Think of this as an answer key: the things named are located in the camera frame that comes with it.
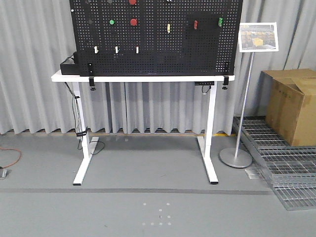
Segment lower red push button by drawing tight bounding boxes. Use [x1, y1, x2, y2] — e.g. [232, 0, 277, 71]
[130, 18, 138, 26]

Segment red push button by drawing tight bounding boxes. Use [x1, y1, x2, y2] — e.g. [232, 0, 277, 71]
[130, 18, 138, 26]
[129, 0, 137, 5]

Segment upper red push button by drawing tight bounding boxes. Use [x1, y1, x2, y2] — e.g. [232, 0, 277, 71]
[129, 0, 137, 5]

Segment black table control panel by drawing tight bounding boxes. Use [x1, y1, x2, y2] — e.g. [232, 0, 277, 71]
[195, 81, 215, 86]

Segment white height-adjustable table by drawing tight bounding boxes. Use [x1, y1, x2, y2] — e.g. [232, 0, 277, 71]
[51, 70, 235, 186]

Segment left black table clamp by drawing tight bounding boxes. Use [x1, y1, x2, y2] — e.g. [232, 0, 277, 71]
[88, 62, 96, 91]

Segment black table clamp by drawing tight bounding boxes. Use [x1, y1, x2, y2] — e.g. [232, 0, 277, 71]
[222, 62, 230, 90]
[88, 62, 96, 91]

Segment right black table clamp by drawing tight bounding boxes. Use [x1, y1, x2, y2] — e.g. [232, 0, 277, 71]
[222, 62, 230, 90]

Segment black perforated pegboard panel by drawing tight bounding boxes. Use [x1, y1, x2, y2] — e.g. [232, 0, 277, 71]
[70, 0, 243, 76]

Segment black box on table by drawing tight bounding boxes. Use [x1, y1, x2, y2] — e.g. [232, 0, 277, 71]
[60, 51, 80, 75]

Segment silver sign stand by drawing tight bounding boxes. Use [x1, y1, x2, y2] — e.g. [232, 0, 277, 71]
[219, 22, 280, 169]

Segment brown cardboard box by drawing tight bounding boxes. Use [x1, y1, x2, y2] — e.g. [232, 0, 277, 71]
[261, 69, 316, 146]

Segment metal floor grating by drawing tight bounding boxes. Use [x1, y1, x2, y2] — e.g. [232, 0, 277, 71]
[241, 117, 316, 210]

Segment grey curtain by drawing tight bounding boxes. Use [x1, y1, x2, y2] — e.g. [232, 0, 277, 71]
[0, 0, 316, 133]

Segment grey floor socket box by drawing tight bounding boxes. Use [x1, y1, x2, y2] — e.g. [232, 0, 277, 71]
[0, 168, 11, 180]

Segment grey cables on table leg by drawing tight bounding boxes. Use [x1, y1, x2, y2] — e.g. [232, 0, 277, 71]
[64, 82, 105, 156]

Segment left white rocker switch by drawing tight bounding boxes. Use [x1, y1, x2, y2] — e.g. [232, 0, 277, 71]
[94, 46, 99, 54]

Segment red toggle switch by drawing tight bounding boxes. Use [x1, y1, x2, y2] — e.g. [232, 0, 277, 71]
[194, 20, 198, 30]

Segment green toggle switch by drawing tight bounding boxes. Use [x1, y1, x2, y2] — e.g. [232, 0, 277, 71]
[218, 17, 223, 27]

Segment orange cable on floor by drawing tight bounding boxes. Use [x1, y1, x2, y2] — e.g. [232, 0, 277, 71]
[0, 146, 22, 170]

